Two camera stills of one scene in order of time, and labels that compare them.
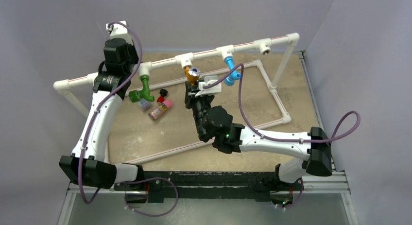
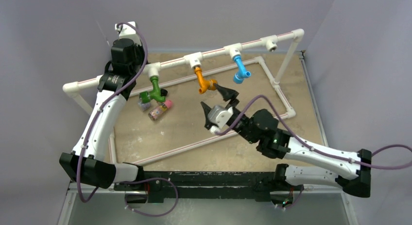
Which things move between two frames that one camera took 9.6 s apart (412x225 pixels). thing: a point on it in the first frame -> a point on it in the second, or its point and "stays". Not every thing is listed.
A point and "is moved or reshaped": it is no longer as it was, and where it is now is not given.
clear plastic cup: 144,105 stays
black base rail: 208,185 stays
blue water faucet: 230,79 -> 241,74
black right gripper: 190,95 -> 228,94
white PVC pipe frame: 226,52 is moved or reshaped
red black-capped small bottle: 163,92 stays
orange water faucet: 192,74 is moved or reshaped
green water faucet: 135,95 -> 156,94
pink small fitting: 156,111 stays
